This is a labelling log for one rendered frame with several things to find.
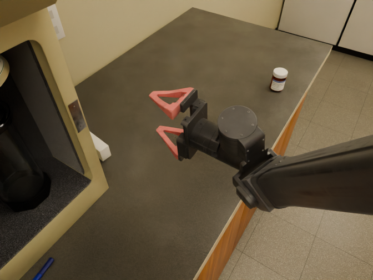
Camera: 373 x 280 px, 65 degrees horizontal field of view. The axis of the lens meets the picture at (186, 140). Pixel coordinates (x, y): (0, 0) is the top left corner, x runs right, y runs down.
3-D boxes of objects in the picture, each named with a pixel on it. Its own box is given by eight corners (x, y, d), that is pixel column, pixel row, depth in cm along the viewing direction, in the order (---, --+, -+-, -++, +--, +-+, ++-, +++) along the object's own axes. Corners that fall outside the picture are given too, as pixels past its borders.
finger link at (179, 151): (165, 101, 59) (205, 119, 56) (168, 124, 65) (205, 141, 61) (144, 123, 56) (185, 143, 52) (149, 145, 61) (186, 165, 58)
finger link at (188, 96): (160, 73, 54) (205, 91, 50) (165, 101, 59) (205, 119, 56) (136, 95, 50) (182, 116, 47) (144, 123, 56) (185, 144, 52)
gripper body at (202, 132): (198, 97, 52) (236, 113, 49) (199, 134, 60) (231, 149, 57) (177, 121, 49) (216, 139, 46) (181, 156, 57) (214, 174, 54)
